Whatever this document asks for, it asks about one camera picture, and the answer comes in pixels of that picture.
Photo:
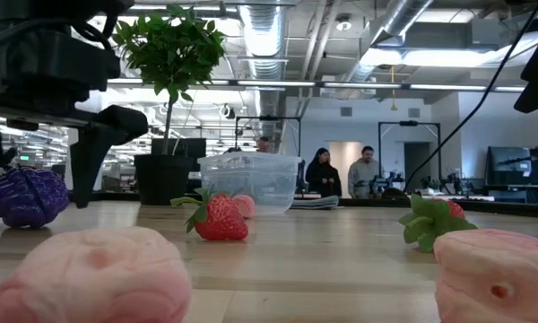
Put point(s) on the purple toy grape bunch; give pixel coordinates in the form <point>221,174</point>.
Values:
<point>31,197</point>

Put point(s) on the pink toy peach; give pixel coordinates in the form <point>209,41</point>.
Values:
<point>488,278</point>
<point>94,278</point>
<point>246,207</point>

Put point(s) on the red toy strawberry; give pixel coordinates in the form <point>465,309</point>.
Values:
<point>222,222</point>
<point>426,222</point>

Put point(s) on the clear plastic tupperware container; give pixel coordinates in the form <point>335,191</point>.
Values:
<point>269,179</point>

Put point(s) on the black plant pot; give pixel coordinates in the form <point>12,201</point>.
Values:
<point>161,179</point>

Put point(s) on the dark background monitor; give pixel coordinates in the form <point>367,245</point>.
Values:
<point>513,166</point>

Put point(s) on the black background monitor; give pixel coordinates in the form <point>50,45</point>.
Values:
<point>193,147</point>

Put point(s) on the green leafy plant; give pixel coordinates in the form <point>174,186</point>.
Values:
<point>175,49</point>

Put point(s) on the person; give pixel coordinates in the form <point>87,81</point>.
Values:
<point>363,175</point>
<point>323,177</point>
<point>263,144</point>

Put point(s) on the round ceiling sensor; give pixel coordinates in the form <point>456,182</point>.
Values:
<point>344,24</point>

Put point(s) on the grey folded cloth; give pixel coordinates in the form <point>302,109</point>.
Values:
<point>316,203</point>

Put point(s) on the black background rig frame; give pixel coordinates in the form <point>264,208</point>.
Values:
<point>269,118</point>
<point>408,123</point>

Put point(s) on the silver slanted ventilation duct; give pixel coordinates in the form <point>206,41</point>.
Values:
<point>399,18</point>

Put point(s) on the silver round ventilation duct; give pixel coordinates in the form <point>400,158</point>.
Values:
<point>264,36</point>

